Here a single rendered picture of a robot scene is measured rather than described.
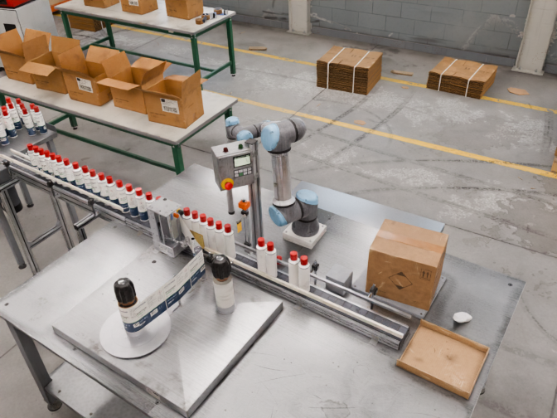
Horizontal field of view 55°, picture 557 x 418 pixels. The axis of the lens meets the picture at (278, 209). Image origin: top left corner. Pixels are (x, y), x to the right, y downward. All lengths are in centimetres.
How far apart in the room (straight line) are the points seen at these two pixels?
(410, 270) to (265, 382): 78
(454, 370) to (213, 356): 99
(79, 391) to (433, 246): 200
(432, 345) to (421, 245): 43
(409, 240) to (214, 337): 96
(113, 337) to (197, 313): 37
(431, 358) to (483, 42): 560
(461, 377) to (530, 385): 120
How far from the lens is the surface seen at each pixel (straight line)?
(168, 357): 237
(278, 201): 268
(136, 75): 474
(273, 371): 233
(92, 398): 319
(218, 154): 241
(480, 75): 665
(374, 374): 234
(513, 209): 481
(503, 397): 345
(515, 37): 743
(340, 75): 645
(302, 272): 245
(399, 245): 247
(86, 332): 257
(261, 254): 255
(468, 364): 245
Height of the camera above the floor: 270
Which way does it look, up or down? 37 degrees down
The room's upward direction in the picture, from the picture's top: 2 degrees counter-clockwise
